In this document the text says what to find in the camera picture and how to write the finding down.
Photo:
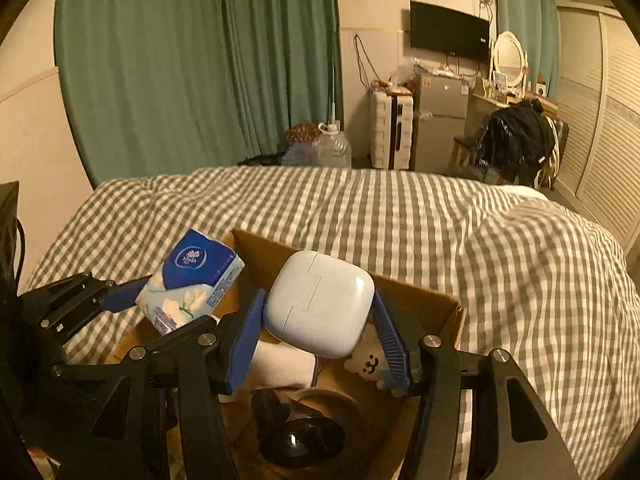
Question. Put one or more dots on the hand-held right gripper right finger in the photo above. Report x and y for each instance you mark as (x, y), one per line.
(391, 347)

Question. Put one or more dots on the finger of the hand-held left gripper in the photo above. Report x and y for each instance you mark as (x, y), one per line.
(120, 297)
(60, 292)

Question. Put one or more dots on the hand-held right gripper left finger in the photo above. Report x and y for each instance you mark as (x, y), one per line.
(246, 337)

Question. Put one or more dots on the white animal-shaped gadget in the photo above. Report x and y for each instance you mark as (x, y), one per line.
(367, 362)

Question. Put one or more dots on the white sock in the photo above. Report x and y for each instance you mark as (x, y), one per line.
(285, 365)

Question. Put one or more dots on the brown cardboard box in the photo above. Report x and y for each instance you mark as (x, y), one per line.
(435, 320)

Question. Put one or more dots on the blue white tissue pack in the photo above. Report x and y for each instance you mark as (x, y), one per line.
(192, 275)

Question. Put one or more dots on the white rounded case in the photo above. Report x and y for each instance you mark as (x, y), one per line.
(317, 302)

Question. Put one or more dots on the clear water jug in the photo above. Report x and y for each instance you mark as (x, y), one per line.
(332, 147)

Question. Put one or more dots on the dark wooden chair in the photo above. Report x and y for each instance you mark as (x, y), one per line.
(462, 150)

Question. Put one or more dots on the brown patterned bag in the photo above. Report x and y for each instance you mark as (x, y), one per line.
(302, 134)

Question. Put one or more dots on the white ribbed suitcase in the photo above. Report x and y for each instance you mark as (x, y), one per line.
(390, 130)

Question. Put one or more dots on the green curtain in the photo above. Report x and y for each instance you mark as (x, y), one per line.
(285, 50)
(525, 10)
(145, 70)

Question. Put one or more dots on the silver mini fridge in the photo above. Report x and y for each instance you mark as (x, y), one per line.
(440, 120)

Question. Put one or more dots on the black jacket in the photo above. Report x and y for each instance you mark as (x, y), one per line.
(515, 140)

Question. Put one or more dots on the cream dressing table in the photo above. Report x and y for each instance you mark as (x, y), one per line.
(482, 107)

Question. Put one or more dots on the white water pump tube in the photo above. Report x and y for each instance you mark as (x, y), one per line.
(332, 90)

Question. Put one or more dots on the dark hard suitcase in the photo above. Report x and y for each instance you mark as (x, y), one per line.
(561, 145)

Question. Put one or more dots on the clear plastic bag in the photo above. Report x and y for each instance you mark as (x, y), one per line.
(404, 77)

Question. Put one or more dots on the white oval mirror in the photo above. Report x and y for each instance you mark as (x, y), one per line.
(510, 55)

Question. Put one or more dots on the white louvered wardrobe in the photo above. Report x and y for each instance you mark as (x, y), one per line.
(605, 110)

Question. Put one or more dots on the black wall television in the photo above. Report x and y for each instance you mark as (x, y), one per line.
(449, 30)

